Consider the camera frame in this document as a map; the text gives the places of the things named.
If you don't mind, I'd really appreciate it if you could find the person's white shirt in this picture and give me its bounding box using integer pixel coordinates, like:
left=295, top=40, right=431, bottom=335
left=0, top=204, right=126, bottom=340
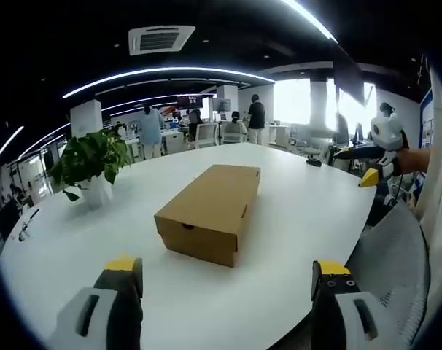
left=414, top=58, right=442, bottom=256

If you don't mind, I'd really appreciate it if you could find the green potted plant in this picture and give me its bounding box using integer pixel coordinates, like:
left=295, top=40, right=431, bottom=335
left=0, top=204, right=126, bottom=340
left=50, top=127, right=133, bottom=202

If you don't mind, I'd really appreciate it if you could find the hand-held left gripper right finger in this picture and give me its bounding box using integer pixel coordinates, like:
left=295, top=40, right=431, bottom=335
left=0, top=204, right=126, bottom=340
left=310, top=259, right=389, bottom=350

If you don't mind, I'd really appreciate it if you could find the brown cardboard shoe box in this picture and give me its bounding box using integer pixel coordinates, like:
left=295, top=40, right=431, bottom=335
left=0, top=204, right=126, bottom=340
left=154, top=164, right=262, bottom=269

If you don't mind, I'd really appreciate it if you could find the white plant pot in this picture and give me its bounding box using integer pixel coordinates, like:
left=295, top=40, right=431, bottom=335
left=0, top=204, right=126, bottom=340
left=80, top=174, right=115, bottom=209

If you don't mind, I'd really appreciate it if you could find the ceiling air conditioner vent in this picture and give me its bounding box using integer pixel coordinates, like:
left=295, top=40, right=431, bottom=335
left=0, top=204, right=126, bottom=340
left=128, top=25, right=196, bottom=56

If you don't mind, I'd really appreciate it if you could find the white office chair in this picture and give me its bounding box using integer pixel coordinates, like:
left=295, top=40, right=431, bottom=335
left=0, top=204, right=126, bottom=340
left=220, top=128, right=248, bottom=145
left=193, top=122, right=219, bottom=149

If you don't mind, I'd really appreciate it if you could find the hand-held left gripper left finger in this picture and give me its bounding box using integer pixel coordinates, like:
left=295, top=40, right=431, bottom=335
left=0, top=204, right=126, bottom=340
left=48, top=254, right=144, bottom=350

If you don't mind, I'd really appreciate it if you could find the grey mesh office chair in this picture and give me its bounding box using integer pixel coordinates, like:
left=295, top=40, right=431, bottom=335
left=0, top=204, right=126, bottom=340
left=346, top=199, right=430, bottom=346

